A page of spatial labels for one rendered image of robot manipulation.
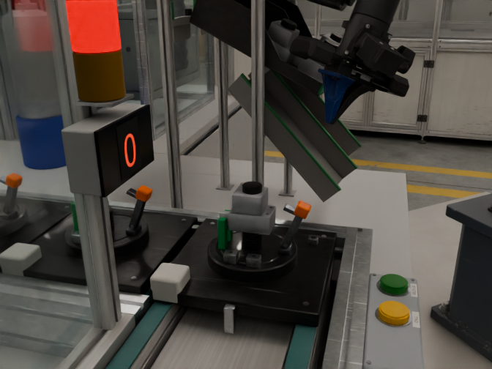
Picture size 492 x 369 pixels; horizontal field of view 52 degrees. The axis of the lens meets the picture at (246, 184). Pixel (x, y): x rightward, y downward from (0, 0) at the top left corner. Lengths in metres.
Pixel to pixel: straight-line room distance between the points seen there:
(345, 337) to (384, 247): 0.44
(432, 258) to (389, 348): 0.44
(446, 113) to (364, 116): 0.69
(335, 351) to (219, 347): 0.16
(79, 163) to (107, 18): 0.15
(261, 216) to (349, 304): 0.18
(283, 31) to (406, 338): 0.56
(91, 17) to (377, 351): 0.49
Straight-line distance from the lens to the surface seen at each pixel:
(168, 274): 0.74
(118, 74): 0.56
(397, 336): 0.69
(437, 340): 0.87
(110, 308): 0.68
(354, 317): 0.71
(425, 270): 1.04
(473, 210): 0.82
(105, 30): 0.55
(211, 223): 0.91
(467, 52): 4.68
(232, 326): 0.72
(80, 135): 0.53
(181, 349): 0.72
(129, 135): 0.58
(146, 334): 0.70
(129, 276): 0.78
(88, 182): 0.55
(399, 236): 1.15
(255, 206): 0.74
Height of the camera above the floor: 1.38
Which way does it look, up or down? 22 degrees down
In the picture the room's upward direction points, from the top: 1 degrees counter-clockwise
